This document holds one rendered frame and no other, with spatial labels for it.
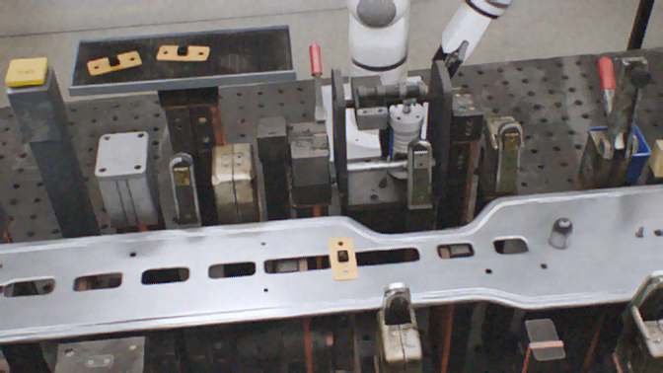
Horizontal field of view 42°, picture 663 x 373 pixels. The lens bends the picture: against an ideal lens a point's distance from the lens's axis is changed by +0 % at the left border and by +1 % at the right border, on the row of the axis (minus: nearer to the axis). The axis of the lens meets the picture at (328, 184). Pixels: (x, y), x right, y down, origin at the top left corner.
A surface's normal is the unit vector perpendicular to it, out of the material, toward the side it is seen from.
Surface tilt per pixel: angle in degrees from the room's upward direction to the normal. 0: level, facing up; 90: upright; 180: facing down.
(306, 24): 0
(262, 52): 0
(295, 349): 90
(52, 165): 90
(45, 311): 0
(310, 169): 90
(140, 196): 90
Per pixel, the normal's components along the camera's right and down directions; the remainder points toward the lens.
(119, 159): -0.02, -0.71
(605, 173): 0.09, 0.70
